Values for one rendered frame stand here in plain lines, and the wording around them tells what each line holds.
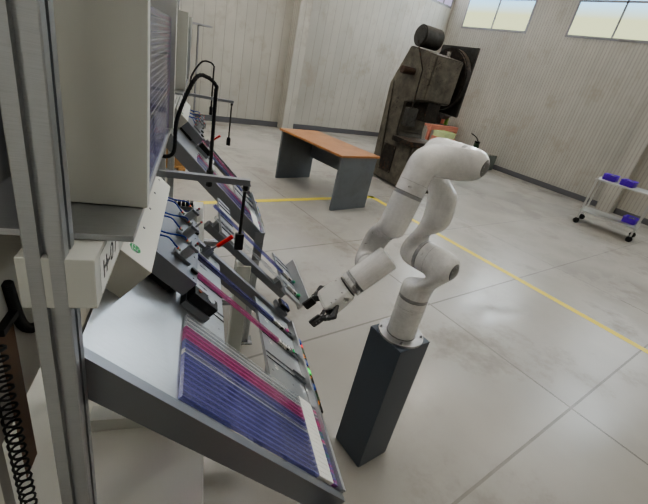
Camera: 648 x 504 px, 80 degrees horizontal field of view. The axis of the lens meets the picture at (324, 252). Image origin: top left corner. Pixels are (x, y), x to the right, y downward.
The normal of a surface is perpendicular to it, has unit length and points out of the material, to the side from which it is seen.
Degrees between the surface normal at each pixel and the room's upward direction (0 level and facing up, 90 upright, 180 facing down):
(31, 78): 90
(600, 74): 90
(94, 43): 90
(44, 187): 90
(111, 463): 0
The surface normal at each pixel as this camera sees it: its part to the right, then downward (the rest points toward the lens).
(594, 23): -0.80, 0.11
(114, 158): 0.26, 0.47
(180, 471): 0.20, -0.88
